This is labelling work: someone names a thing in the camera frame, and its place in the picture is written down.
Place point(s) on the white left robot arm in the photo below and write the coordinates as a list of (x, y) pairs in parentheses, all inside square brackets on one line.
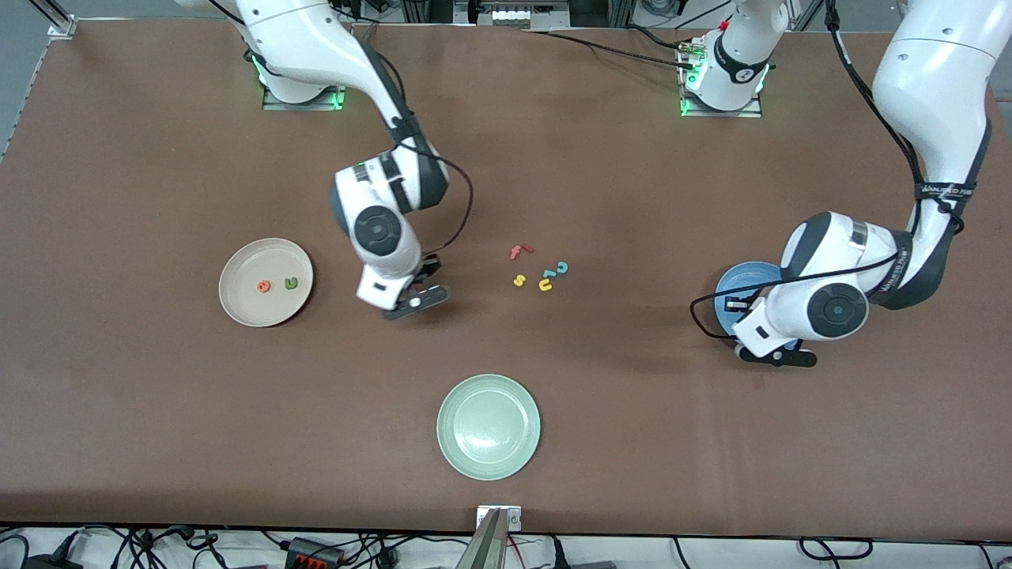
[(941, 95)]

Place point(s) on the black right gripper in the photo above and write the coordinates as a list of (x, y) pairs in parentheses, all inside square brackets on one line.
[(429, 266)]

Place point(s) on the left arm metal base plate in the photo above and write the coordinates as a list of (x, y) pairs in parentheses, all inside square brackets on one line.
[(751, 112)]

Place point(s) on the beige round plate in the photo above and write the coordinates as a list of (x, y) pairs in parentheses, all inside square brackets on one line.
[(253, 304)]

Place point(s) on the black orange power strip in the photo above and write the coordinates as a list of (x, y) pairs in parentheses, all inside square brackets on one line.
[(312, 552)]

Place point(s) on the grey connector box on frame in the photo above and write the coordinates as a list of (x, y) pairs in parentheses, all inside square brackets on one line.
[(514, 14)]

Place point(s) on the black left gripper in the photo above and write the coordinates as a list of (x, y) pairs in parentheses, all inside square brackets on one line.
[(742, 304)]

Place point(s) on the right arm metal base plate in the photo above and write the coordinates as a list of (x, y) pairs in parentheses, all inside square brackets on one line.
[(316, 103)]

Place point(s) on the aluminium table corner bracket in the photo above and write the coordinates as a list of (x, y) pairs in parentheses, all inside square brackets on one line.
[(59, 24)]

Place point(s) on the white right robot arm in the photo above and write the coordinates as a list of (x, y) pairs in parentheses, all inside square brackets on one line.
[(308, 39)]

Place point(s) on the silver camera mount plate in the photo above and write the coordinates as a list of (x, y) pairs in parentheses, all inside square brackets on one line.
[(514, 518)]

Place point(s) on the pale green round plate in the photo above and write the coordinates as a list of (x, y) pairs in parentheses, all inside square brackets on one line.
[(489, 427)]

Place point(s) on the blue round plate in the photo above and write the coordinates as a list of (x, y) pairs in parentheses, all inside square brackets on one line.
[(751, 276)]

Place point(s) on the aluminium profile bar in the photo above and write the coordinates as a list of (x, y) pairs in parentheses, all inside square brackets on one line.
[(486, 549)]

